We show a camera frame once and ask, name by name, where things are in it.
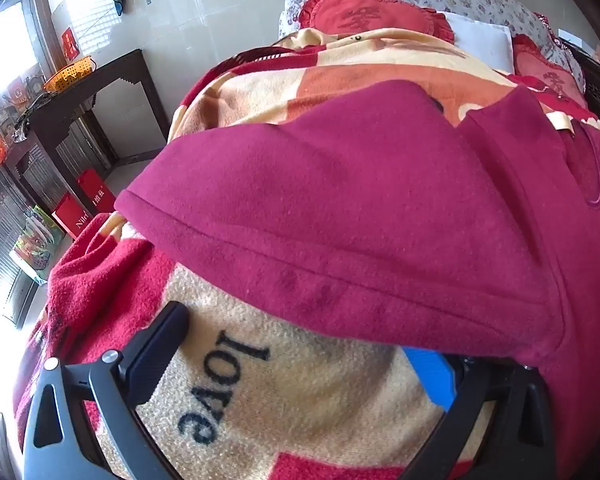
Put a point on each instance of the white pillow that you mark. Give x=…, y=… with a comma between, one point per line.
x=480, y=37

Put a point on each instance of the colourful printed box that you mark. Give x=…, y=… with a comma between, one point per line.
x=35, y=245

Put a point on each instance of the red wall paper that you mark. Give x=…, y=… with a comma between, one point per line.
x=70, y=42

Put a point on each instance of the orange plastic basket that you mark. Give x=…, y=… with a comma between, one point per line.
x=70, y=75

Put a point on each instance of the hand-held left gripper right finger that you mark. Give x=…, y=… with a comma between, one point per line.
x=432, y=375

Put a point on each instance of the dark wooden side table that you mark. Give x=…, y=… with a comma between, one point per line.
x=80, y=95

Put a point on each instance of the red gift bag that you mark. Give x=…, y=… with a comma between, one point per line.
x=95, y=192
x=70, y=215

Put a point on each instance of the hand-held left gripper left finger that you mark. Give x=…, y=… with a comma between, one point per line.
x=152, y=355

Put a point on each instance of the red orange printed blanket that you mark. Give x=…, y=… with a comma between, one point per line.
x=280, y=375

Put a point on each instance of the maroon fleece garment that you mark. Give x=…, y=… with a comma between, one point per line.
x=330, y=200

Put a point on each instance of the red heart pillow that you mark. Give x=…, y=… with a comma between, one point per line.
x=375, y=15
x=540, y=67

